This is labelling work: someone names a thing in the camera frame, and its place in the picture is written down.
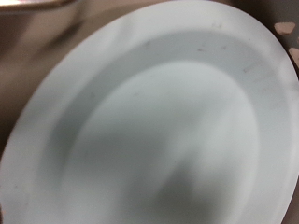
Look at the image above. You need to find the light blue plate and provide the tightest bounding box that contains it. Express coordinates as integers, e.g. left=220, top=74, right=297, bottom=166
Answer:
left=0, top=0, right=299, bottom=224

